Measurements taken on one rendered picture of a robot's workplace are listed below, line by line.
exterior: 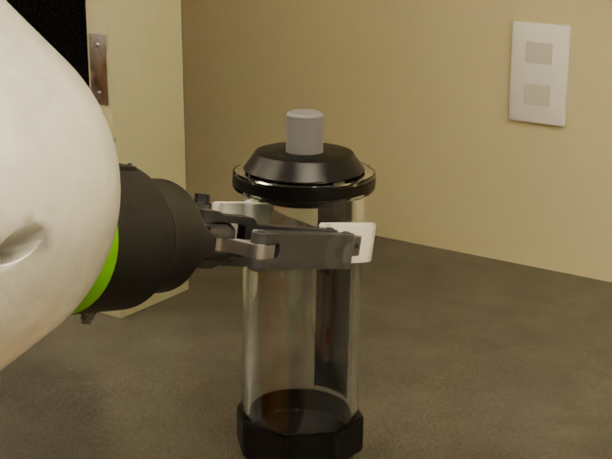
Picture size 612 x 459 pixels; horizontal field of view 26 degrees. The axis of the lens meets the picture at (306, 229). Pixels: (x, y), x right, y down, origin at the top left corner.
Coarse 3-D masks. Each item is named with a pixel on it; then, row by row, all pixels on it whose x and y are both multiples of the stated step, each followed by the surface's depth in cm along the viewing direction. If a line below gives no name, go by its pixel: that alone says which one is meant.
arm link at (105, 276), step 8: (112, 248) 76; (112, 256) 76; (112, 264) 76; (104, 272) 76; (112, 272) 77; (96, 280) 76; (104, 280) 76; (96, 288) 76; (104, 288) 77; (88, 296) 76; (96, 296) 77; (80, 304) 77; (88, 304) 77; (72, 312) 78
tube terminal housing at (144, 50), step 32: (96, 0) 129; (128, 0) 130; (160, 0) 134; (96, 32) 130; (128, 32) 131; (160, 32) 135; (128, 64) 132; (160, 64) 136; (128, 96) 133; (160, 96) 137; (128, 128) 134; (160, 128) 138; (128, 160) 134; (160, 160) 138
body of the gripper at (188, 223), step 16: (176, 192) 84; (176, 208) 83; (192, 208) 84; (176, 224) 82; (192, 224) 84; (208, 224) 87; (224, 224) 89; (176, 240) 82; (192, 240) 84; (208, 240) 85; (176, 256) 83; (192, 256) 84; (208, 256) 86; (224, 256) 86; (176, 272) 84; (192, 272) 85; (160, 288) 84; (176, 288) 86
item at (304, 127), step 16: (288, 112) 99; (304, 112) 99; (320, 112) 99; (288, 128) 99; (304, 128) 98; (320, 128) 98; (272, 144) 102; (288, 144) 99; (304, 144) 98; (320, 144) 99; (256, 160) 98; (272, 160) 97; (288, 160) 97; (304, 160) 97; (320, 160) 97; (336, 160) 97; (352, 160) 98; (256, 176) 97; (272, 176) 96; (288, 176) 96; (304, 176) 96; (320, 176) 96; (336, 176) 96; (352, 176) 97
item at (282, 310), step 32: (288, 224) 97; (256, 288) 99; (288, 288) 98; (320, 288) 98; (352, 288) 100; (256, 320) 100; (288, 320) 99; (320, 320) 99; (352, 320) 101; (256, 352) 101; (288, 352) 99; (320, 352) 99; (352, 352) 102; (256, 384) 102; (288, 384) 100; (320, 384) 100; (352, 384) 103; (256, 416) 102; (288, 416) 101; (320, 416) 101; (352, 416) 103
